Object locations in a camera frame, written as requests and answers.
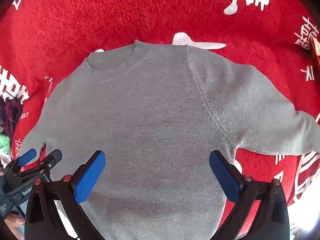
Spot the green and white cloth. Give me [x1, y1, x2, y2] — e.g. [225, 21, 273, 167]
[0, 133, 12, 167]

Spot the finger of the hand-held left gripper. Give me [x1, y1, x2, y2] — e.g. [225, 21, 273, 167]
[6, 149, 37, 174]
[12, 149, 63, 183]

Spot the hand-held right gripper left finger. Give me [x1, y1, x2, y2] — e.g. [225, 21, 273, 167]
[24, 150, 107, 240]

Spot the dark red patterned cloth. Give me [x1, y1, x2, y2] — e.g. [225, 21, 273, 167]
[0, 97, 23, 140]

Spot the person's left hand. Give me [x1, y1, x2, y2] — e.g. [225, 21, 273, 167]
[4, 212, 25, 235]

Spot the grey sweater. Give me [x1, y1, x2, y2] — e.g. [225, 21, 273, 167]
[19, 40, 320, 240]

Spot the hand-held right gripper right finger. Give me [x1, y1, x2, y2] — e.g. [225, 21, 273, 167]
[209, 150, 290, 240]

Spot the red printed blanket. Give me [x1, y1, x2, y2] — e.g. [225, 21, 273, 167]
[0, 0, 320, 240]

